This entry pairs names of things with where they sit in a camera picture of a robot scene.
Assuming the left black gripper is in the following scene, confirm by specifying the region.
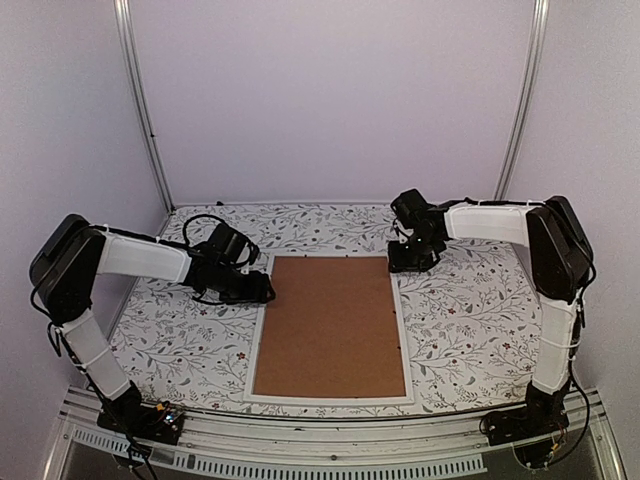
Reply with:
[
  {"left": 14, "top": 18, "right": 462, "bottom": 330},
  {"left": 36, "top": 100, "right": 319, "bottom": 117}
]
[{"left": 212, "top": 264, "right": 276, "bottom": 306}]

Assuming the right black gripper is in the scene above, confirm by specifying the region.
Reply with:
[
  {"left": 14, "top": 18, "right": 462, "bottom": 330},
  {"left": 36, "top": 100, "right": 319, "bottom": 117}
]
[{"left": 388, "top": 232, "right": 440, "bottom": 273}]

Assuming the brown frame backing board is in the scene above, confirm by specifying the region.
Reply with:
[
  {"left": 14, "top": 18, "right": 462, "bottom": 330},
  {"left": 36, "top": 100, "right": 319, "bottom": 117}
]
[{"left": 253, "top": 256, "right": 407, "bottom": 399}]

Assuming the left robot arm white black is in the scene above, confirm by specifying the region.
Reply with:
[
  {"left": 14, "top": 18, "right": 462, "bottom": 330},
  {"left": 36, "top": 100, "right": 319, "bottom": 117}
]
[{"left": 29, "top": 214, "right": 276, "bottom": 434}]

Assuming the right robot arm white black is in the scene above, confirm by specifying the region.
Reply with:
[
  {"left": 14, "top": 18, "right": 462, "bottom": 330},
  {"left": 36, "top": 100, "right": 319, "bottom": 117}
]
[{"left": 387, "top": 189, "right": 597, "bottom": 436}]

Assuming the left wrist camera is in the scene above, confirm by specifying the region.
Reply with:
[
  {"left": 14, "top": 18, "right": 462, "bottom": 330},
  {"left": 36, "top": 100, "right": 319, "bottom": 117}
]
[{"left": 241, "top": 245, "right": 261, "bottom": 273}]

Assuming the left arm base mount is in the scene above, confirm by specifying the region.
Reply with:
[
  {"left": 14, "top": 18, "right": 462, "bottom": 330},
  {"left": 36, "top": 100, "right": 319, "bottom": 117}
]
[{"left": 97, "top": 396, "right": 184, "bottom": 446}]

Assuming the front aluminium rail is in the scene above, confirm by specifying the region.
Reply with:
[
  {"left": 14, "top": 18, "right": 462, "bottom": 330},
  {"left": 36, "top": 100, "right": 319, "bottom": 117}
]
[{"left": 43, "top": 387, "right": 631, "bottom": 479}]

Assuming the left black cable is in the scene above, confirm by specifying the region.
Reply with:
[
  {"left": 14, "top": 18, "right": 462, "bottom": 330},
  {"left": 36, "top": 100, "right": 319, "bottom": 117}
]
[{"left": 124, "top": 429, "right": 159, "bottom": 480}]

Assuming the black cable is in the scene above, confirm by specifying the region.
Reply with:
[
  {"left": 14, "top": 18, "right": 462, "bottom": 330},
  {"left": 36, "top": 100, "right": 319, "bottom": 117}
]
[
  {"left": 482, "top": 374, "right": 591, "bottom": 464},
  {"left": 124, "top": 429, "right": 159, "bottom": 480}
]

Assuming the right black cable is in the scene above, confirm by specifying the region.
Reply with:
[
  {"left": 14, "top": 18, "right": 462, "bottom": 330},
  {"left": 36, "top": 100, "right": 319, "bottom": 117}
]
[{"left": 482, "top": 374, "right": 591, "bottom": 464}]

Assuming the right aluminium corner post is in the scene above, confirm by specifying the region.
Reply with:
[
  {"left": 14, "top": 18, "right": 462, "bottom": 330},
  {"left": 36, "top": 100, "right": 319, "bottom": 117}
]
[{"left": 493, "top": 0, "right": 550, "bottom": 200}]

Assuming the aluminium corner post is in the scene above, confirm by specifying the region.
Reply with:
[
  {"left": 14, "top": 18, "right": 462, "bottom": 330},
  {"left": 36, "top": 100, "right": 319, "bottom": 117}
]
[
  {"left": 113, "top": 0, "right": 175, "bottom": 214},
  {"left": 493, "top": 0, "right": 550, "bottom": 200}
]

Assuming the left aluminium corner post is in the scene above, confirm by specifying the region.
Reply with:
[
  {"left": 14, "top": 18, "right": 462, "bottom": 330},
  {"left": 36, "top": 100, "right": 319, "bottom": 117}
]
[{"left": 113, "top": 0, "right": 175, "bottom": 214}]

